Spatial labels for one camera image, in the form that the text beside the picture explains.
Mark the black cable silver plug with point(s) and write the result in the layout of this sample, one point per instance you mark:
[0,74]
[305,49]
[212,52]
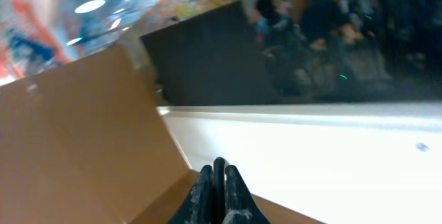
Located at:
[219,205]

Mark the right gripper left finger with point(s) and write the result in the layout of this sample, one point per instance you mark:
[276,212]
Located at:
[197,206]

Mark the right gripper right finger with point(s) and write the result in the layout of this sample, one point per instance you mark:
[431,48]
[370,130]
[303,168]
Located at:
[240,205]

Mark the dark monitor panel background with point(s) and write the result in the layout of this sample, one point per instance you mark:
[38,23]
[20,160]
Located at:
[211,59]

